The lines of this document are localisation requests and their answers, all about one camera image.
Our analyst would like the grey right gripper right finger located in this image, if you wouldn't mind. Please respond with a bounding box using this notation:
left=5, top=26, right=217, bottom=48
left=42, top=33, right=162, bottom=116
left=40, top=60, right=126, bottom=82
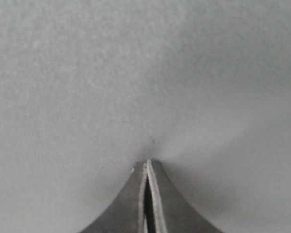
left=146, top=159, right=221, bottom=233

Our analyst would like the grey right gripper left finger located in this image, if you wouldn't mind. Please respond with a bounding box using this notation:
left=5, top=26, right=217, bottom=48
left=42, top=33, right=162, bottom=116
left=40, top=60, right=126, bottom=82
left=82, top=161, right=147, bottom=233

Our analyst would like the white fridge door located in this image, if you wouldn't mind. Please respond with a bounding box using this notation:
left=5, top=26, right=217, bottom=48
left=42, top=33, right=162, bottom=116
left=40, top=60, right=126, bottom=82
left=0, top=0, right=291, bottom=233

